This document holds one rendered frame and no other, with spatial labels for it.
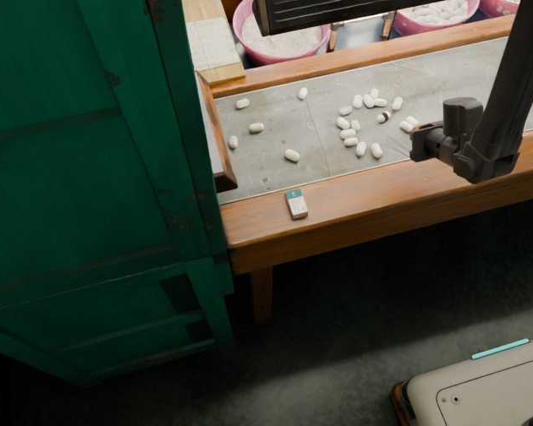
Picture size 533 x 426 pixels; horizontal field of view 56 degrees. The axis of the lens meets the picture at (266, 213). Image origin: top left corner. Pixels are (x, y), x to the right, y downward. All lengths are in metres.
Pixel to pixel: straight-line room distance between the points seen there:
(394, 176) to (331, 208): 0.17
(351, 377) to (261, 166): 0.88
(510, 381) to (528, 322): 0.44
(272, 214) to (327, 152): 0.22
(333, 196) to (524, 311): 1.09
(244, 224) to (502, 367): 0.89
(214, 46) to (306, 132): 0.34
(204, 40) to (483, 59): 0.74
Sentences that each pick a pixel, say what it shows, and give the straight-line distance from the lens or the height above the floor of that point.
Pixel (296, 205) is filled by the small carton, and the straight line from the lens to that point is 1.09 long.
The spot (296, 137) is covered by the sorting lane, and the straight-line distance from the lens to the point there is 1.24.
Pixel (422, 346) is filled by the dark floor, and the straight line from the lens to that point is 1.87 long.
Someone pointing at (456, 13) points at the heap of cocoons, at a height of 0.74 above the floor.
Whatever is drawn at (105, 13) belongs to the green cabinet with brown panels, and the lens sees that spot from 0.50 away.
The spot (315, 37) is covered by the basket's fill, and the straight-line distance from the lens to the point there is 1.48.
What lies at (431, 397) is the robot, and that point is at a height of 0.28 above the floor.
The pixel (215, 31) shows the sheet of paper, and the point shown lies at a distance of 1.42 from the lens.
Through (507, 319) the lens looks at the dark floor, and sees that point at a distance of 2.00.
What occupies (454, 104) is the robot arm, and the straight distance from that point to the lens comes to 0.95.
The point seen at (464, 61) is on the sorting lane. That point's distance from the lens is 1.49.
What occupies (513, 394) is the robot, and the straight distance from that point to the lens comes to 1.63.
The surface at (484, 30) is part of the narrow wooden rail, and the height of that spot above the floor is 0.76.
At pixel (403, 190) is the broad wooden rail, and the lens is 1.17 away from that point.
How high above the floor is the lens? 1.75
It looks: 63 degrees down
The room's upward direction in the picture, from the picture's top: straight up
